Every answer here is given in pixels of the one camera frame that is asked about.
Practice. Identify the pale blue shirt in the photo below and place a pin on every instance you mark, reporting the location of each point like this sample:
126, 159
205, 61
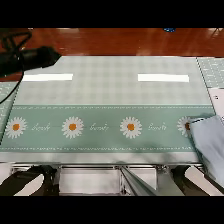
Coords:
210, 143

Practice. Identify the white garment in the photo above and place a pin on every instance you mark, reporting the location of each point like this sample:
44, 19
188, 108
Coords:
218, 100

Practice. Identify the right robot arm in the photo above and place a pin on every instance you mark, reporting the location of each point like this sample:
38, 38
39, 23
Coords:
200, 181

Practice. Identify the silver frame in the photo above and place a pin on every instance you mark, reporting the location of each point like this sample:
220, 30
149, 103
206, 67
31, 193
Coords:
133, 182

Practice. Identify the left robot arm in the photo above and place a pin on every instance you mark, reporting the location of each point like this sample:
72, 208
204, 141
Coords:
36, 58

